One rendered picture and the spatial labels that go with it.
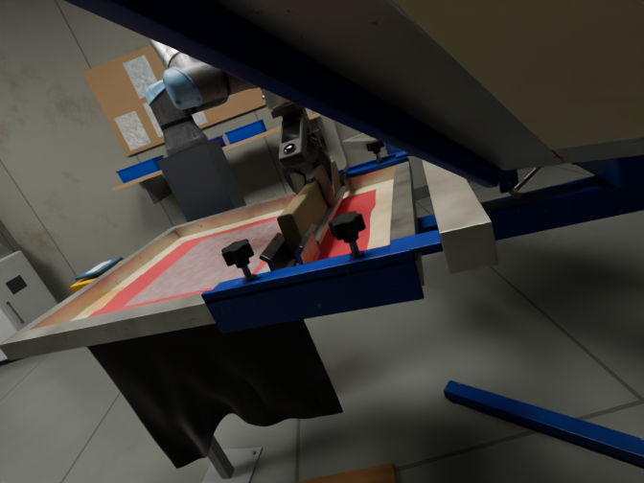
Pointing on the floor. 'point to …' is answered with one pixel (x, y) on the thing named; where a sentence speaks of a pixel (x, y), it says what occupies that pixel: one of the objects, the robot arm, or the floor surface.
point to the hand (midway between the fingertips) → (319, 204)
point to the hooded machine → (19, 295)
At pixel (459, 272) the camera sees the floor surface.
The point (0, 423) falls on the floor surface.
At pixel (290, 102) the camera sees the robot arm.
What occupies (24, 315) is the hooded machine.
